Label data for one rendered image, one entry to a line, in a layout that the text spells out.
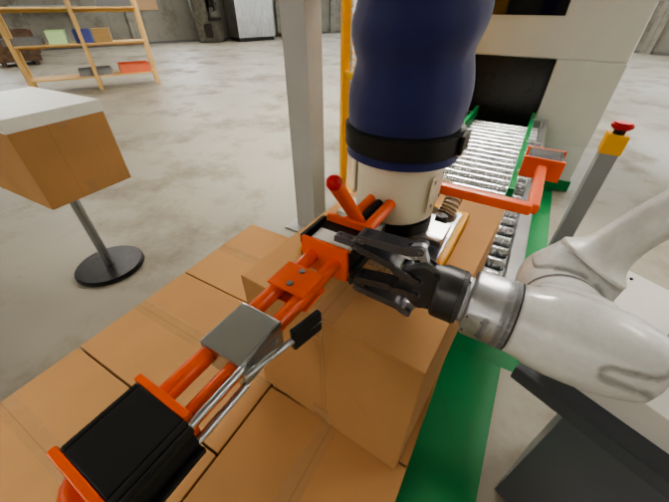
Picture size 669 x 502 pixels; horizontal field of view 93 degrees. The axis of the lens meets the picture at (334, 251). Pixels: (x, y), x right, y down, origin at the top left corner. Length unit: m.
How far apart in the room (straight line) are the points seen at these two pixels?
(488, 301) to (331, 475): 0.59
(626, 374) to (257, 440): 0.75
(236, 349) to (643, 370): 0.42
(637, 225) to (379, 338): 0.38
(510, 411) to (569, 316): 1.30
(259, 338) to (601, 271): 0.45
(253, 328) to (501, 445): 1.36
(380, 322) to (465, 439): 1.06
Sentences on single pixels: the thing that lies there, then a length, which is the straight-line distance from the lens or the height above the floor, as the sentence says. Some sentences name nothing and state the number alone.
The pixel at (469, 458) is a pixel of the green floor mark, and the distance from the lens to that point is 1.55.
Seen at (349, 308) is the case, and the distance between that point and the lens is 0.59.
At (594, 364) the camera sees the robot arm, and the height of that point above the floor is 1.09.
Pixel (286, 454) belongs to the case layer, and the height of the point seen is 0.54.
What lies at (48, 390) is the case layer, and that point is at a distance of 1.24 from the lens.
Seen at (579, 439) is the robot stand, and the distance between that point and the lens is 1.10.
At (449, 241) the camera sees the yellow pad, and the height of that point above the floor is 0.96.
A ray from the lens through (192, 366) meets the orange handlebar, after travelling 0.39.
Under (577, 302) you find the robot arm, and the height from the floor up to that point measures 1.12.
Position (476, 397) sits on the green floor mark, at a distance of 1.68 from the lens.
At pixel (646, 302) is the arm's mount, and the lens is 1.06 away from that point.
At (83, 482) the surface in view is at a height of 1.10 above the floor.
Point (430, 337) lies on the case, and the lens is 0.58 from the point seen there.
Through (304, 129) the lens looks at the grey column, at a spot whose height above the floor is 0.76.
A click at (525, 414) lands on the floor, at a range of 1.73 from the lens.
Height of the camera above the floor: 1.39
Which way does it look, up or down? 38 degrees down
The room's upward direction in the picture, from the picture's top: straight up
